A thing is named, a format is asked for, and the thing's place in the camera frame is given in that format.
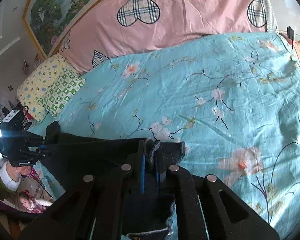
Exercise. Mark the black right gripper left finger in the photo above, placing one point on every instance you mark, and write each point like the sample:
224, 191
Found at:
101, 201

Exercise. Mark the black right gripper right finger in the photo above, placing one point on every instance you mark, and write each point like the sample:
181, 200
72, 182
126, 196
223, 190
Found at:
206, 208

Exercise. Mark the black pants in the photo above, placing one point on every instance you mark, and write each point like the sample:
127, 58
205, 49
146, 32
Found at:
72, 152

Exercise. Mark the person's left hand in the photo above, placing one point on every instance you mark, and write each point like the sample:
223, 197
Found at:
21, 169

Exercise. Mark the yellow patterned pillow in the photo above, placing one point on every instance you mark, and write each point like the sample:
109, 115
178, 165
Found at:
39, 81

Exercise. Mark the small child in pink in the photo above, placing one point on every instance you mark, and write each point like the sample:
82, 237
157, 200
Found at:
32, 204

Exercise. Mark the green white checkered pillow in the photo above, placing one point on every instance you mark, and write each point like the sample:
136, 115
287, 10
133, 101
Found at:
66, 85

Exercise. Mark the turquoise floral bed sheet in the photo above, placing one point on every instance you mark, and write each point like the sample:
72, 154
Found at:
234, 99

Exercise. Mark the framed landscape painting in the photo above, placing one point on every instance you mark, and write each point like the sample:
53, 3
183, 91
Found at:
48, 21

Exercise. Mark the pink quilt with plaid hearts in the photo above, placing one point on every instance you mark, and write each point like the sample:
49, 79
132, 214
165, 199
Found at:
115, 28

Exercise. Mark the black charger on bed edge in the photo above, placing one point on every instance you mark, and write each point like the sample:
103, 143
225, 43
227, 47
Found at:
290, 33

